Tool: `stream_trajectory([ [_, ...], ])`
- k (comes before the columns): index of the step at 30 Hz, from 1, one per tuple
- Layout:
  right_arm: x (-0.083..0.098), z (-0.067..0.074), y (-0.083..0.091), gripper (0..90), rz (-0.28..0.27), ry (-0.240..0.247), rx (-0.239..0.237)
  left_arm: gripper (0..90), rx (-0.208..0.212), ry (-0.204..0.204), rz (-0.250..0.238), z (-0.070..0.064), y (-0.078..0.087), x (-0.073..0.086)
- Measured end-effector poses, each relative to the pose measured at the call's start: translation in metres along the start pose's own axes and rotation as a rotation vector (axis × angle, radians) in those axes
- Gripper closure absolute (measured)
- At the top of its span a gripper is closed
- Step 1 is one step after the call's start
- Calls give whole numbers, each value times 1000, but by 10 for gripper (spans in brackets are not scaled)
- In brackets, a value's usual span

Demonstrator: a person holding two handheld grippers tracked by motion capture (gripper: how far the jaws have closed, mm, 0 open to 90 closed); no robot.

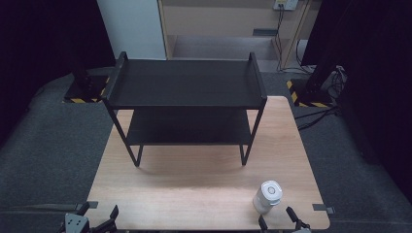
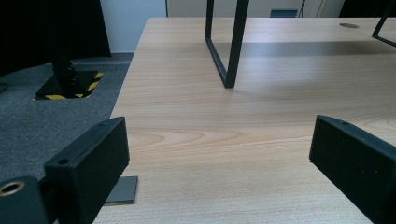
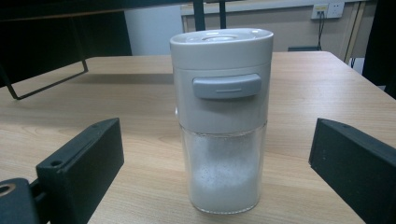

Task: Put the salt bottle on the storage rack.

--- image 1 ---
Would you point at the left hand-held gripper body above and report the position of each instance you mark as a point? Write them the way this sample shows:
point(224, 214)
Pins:
point(76, 223)

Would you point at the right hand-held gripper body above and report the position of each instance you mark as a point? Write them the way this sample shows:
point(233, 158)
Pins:
point(302, 230)

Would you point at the white cylindrical bottle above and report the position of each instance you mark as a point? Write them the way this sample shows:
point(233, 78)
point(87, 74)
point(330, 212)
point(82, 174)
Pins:
point(268, 195)

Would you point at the black two-tier metal rack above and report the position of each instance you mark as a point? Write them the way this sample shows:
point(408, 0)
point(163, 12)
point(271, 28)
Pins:
point(188, 82)

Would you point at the grey tape strip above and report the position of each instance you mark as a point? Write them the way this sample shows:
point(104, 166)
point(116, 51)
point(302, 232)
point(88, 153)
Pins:
point(322, 208)
point(86, 205)

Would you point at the black stand base striped tape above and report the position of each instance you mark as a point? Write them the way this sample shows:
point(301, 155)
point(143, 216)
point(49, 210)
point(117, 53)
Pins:
point(312, 93)
point(85, 89)

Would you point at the dark curtain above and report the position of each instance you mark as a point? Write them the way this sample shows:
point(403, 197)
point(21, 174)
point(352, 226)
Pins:
point(375, 81)
point(45, 42)

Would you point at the white panel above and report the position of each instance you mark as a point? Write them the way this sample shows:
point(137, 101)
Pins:
point(132, 27)

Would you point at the light wooden shelf unit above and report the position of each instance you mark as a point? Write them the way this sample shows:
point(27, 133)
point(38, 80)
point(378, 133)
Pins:
point(223, 32)

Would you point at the white power strip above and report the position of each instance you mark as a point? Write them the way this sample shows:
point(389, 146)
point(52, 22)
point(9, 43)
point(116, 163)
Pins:
point(286, 4)

